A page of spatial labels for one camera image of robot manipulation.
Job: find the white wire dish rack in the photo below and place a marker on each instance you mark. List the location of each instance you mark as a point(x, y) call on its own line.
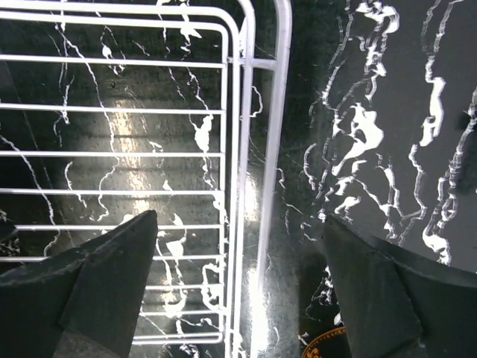
point(113, 108)

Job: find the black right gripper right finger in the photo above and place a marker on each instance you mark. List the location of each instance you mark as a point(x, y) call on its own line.
point(395, 303)

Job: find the red black lacquer bowl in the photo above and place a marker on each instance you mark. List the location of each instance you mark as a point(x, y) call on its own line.
point(331, 344)

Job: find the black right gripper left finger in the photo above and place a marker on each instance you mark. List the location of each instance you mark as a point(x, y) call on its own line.
point(83, 302)

